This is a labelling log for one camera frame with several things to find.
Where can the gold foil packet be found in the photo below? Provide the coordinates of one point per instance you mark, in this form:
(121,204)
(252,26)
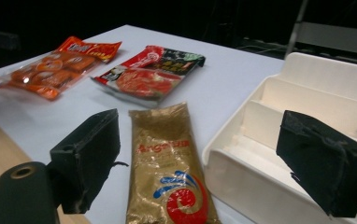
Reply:
(164,161)

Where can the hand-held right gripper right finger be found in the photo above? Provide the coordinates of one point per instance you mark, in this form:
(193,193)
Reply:
(323,161)

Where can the red and black seasoning packet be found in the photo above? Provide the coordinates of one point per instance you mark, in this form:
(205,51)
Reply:
(145,79)

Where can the white metal desk frame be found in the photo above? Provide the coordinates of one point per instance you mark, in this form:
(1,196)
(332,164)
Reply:
(338,37)

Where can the white container bin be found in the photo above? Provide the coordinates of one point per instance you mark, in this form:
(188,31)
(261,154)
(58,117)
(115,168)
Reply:
(251,186)

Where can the orange snack packet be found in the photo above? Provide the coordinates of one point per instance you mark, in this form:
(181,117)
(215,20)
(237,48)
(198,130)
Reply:
(52,74)

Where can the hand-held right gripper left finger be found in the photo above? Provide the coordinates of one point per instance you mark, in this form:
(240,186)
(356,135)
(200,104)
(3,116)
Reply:
(86,161)

